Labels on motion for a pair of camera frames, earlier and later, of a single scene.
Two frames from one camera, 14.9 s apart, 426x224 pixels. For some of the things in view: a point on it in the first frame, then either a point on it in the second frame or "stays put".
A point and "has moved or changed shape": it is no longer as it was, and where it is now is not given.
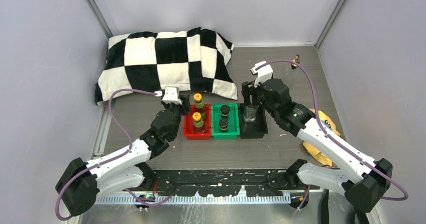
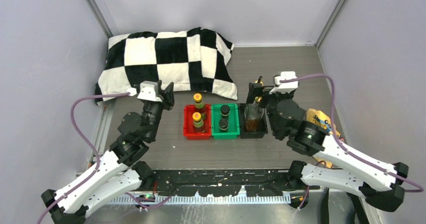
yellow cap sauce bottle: [198, 126] stays put
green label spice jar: [223, 124] stays put
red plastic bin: [188, 130] stays put
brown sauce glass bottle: [291, 74] has moved or changed shape
